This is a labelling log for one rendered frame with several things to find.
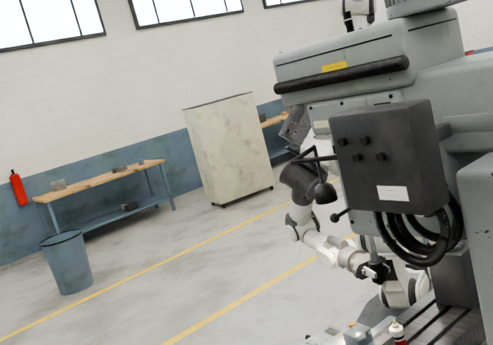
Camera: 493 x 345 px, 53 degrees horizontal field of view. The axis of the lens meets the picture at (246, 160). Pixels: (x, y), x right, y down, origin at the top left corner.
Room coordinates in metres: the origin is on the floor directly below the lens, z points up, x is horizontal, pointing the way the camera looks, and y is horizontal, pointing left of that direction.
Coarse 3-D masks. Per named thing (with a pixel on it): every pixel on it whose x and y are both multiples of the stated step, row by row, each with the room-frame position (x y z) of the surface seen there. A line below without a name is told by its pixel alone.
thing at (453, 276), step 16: (464, 240) 1.58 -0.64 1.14; (448, 256) 1.51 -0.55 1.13; (464, 256) 1.49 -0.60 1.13; (432, 272) 1.56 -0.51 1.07; (448, 272) 1.52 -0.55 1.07; (464, 272) 1.48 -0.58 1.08; (448, 288) 1.52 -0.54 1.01; (464, 288) 1.49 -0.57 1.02; (448, 304) 1.53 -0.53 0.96; (464, 304) 1.49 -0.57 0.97
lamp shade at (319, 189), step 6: (318, 186) 1.54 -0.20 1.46; (324, 186) 1.53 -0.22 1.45; (330, 186) 1.53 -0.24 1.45; (318, 192) 1.53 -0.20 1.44; (324, 192) 1.52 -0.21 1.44; (330, 192) 1.52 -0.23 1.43; (336, 192) 1.54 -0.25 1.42; (318, 198) 1.53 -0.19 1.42; (324, 198) 1.52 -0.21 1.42; (330, 198) 1.52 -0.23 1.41; (336, 198) 1.53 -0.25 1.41; (318, 204) 1.54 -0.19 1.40; (324, 204) 1.52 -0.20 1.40
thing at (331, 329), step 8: (328, 328) 1.46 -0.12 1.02; (336, 328) 1.45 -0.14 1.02; (312, 336) 1.44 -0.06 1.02; (320, 336) 1.43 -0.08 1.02; (328, 336) 1.42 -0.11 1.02; (384, 336) 1.28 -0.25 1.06; (392, 336) 1.27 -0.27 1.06; (304, 344) 1.41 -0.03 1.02; (312, 344) 1.40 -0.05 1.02; (320, 344) 1.38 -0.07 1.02; (368, 344) 1.26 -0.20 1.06; (376, 344) 1.25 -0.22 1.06; (384, 344) 1.25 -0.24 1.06; (392, 344) 1.26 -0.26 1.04
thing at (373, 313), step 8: (416, 256) 2.41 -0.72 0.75; (408, 264) 2.33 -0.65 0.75; (432, 288) 2.34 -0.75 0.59; (376, 296) 2.46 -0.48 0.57; (368, 304) 2.39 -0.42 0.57; (376, 304) 2.37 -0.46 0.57; (368, 312) 2.32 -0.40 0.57; (376, 312) 2.30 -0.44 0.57; (384, 312) 2.28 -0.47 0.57; (392, 312) 2.26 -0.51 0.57; (400, 312) 2.24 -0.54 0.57; (360, 320) 2.26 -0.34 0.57; (368, 320) 2.24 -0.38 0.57; (376, 320) 2.22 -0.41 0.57
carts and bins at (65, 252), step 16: (48, 240) 5.67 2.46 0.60; (64, 240) 5.34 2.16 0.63; (80, 240) 5.50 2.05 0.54; (48, 256) 5.36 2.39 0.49; (64, 256) 5.34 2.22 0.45; (80, 256) 5.44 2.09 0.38; (64, 272) 5.34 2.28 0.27; (80, 272) 5.40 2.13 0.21; (64, 288) 5.37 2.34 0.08; (80, 288) 5.38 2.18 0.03
